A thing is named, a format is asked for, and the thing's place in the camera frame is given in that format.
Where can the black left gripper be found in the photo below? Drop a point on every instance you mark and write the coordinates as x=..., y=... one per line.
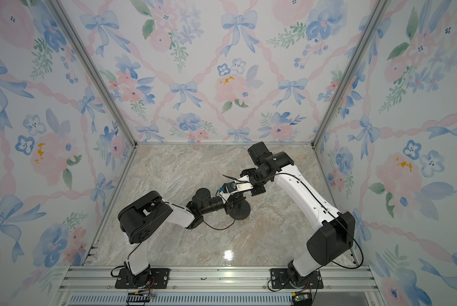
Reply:
x=228, y=205

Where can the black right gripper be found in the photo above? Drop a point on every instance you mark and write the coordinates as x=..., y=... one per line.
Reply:
x=257, y=190

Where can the black round microphone stand base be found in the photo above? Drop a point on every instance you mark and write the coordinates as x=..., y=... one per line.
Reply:
x=240, y=211

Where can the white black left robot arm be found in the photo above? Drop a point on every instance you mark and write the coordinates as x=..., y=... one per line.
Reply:
x=141, y=219

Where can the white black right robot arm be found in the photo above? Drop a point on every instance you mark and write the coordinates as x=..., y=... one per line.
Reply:
x=333, y=231

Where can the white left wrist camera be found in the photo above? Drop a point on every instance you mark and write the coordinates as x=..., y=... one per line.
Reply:
x=226, y=191

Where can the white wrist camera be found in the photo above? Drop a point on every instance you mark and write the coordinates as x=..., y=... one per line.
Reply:
x=241, y=185
x=226, y=191

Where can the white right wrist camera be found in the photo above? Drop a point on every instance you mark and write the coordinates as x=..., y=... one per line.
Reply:
x=241, y=185

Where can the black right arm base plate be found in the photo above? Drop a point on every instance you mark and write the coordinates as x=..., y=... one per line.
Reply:
x=287, y=279

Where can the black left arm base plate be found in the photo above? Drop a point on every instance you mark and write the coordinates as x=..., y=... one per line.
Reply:
x=150, y=278

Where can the aluminium mounting rail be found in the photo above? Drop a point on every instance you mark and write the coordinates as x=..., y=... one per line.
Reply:
x=220, y=285

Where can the aluminium right corner post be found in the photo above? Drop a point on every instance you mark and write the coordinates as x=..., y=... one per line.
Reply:
x=365, y=40

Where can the aluminium corner post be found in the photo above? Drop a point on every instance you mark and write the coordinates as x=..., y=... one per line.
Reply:
x=365, y=40
x=58, y=11

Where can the aluminium left corner post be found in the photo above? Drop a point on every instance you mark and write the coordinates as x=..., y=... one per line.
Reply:
x=58, y=11

